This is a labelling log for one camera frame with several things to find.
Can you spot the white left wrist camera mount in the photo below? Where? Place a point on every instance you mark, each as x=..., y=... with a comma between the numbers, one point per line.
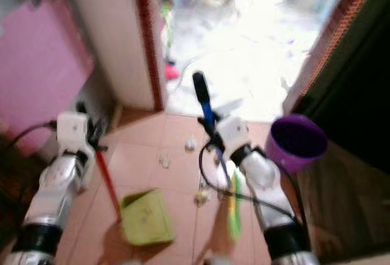
x=73, y=131

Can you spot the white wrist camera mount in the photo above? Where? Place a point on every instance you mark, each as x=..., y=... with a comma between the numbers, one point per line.
x=233, y=132
x=73, y=131

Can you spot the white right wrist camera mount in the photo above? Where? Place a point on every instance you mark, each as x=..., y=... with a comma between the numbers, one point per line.
x=233, y=132

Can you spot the white pillar with brick edge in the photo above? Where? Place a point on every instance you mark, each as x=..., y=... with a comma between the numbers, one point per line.
x=109, y=33

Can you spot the purple plastic bucket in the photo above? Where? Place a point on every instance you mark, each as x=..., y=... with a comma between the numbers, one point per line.
x=298, y=140

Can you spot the small purple scrap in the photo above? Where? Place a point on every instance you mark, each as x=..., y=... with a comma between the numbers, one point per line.
x=290, y=41

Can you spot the brown litter clump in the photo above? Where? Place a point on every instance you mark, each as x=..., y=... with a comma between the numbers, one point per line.
x=200, y=199

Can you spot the red brick door frame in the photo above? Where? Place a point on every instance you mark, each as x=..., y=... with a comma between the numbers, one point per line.
x=329, y=39

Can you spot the pink shoe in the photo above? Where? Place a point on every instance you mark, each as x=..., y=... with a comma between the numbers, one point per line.
x=170, y=70

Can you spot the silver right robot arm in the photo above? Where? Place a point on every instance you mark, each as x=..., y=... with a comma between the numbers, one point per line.
x=265, y=176

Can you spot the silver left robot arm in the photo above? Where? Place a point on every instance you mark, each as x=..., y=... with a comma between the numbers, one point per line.
x=55, y=192

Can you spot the blue broom with green bristles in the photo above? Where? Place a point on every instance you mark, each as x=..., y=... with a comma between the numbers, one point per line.
x=206, y=103

